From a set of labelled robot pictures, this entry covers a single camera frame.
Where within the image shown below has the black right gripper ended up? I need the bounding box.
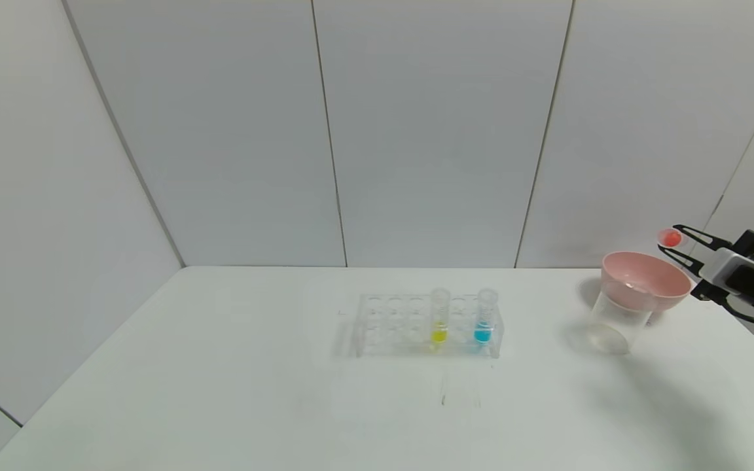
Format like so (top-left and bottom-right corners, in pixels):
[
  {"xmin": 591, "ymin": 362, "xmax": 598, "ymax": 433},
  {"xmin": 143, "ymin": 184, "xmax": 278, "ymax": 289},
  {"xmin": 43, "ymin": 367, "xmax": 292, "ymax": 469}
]
[{"xmin": 657, "ymin": 224, "xmax": 754, "ymax": 311}]

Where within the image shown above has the test tube with red pigment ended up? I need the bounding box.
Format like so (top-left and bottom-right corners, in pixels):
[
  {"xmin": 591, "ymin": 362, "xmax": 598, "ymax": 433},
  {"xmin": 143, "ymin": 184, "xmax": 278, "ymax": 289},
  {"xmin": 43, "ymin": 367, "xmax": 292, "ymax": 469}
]
[{"xmin": 657, "ymin": 227, "xmax": 689, "ymax": 250}]

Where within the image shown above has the test tube with yellow pigment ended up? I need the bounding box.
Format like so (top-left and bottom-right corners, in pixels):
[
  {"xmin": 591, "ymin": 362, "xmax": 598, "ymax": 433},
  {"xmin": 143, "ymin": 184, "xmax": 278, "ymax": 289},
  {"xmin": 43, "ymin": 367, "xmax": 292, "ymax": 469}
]
[{"xmin": 429, "ymin": 288, "xmax": 451, "ymax": 345}]

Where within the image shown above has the clear plastic beaker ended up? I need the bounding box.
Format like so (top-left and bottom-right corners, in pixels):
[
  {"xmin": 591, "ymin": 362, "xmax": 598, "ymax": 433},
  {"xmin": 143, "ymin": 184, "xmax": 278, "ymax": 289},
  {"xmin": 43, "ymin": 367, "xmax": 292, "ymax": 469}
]
[{"xmin": 585, "ymin": 291, "xmax": 653, "ymax": 357}]

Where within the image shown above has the test tube with blue pigment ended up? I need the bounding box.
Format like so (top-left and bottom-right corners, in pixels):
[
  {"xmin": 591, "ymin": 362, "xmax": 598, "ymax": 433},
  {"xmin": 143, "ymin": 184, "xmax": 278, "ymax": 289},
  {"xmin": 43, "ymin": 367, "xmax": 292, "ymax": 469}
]
[{"xmin": 473, "ymin": 288, "xmax": 499, "ymax": 346}]

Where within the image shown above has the clear plastic test tube rack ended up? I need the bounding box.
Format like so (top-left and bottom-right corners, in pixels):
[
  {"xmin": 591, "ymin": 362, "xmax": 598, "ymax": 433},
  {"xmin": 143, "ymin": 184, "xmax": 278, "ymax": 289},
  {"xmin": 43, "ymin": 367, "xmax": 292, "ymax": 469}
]
[{"xmin": 351, "ymin": 292, "xmax": 503, "ymax": 359}]

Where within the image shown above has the pink bowl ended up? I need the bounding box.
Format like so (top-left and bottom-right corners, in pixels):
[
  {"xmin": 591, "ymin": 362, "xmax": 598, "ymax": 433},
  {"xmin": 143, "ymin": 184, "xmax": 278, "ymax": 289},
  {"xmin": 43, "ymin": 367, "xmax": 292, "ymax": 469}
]
[{"xmin": 600, "ymin": 252, "xmax": 693, "ymax": 313}]

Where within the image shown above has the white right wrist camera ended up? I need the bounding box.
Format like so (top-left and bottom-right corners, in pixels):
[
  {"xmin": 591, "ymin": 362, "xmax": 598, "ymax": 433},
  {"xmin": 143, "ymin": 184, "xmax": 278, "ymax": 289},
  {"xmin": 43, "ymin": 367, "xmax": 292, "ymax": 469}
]
[{"xmin": 700, "ymin": 249, "xmax": 754, "ymax": 296}]

